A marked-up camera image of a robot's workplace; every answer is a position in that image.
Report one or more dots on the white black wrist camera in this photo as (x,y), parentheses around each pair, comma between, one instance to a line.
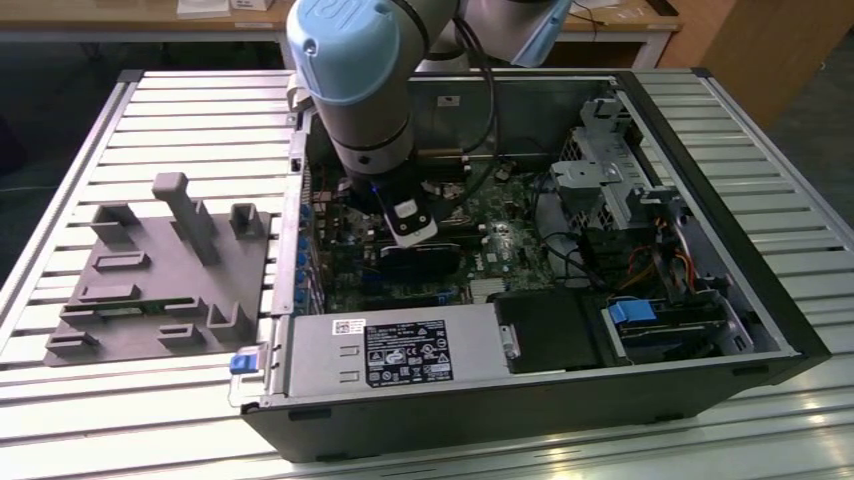
(414,225)

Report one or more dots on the black plastic shroud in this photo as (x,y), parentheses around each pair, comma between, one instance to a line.
(554,330)

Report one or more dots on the white case wall sticker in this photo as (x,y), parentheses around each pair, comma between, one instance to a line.
(448,101)

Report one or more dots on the black open PC case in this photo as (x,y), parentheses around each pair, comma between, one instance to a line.
(467,415)

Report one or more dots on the blue plastic latch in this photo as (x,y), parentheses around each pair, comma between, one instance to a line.
(242,362)

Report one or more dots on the grey metal drive cage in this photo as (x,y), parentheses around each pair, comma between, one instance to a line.
(587,175)

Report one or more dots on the silver disk bay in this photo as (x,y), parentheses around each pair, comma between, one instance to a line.
(741,325)

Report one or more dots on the white box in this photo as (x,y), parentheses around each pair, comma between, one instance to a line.
(200,7)
(250,5)

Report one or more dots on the wooden desk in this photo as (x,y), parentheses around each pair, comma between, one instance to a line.
(133,25)

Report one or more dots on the white barcode sticker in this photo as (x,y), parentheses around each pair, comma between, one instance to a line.
(347,325)

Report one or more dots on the silver chipset heatsink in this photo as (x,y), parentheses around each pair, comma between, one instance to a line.
(487,289)

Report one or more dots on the grey parts rack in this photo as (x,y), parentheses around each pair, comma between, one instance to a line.
(167,300)

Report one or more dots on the green motherboard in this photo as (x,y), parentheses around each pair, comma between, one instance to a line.
(507,250)

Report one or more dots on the silver power supply unit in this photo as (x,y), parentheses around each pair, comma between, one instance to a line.
(320,350)

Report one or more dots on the grey case latch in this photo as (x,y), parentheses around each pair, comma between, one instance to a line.
(296,102)

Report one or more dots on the black graphics card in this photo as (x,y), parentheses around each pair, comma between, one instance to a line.
(434,265)

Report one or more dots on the hard disk in blue carrier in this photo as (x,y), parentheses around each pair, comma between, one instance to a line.
(634,311)

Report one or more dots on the CPU socket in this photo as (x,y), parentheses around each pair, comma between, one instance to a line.
(450,207)

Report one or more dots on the black power supply label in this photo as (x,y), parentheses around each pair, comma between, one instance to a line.
(407,352)

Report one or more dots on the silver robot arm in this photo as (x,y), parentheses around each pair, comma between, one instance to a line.
(347,75)

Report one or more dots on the wooden cabinet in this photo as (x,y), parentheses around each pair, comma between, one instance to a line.
(767,50)

